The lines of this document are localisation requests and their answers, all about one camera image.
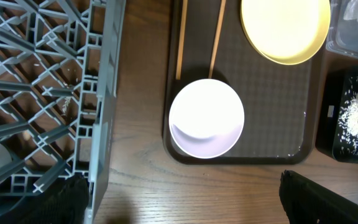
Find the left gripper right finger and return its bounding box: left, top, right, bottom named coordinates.
left=279, top=170, right=358, bottom=224

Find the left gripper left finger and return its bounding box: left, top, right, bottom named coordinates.
left=0, top=175, right=90, bottom=224

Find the white round bowl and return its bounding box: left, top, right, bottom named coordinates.
left=168, top=78, right=245, bottom=159

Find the wooden chopstick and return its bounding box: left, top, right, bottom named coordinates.
left=175, top=0, right=188, bottom=80
left=208, top=0, right=226, bottom=78

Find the black rectangular tray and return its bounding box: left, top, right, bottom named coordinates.
left=315, top=66, right=358, bottom=164

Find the dark brown serving tray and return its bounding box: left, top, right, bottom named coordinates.
left=163, top=1, right=324, bottom=165

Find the grey plastic dish rack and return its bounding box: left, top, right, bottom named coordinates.
left=0, top=0, right=126, bottom=223

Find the clear plastic bin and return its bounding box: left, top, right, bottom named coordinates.
left=326, top=0, right=358, bottom=59

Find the yellow round plate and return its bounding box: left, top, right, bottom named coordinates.
left=240, top=0, right=331, bottom=65

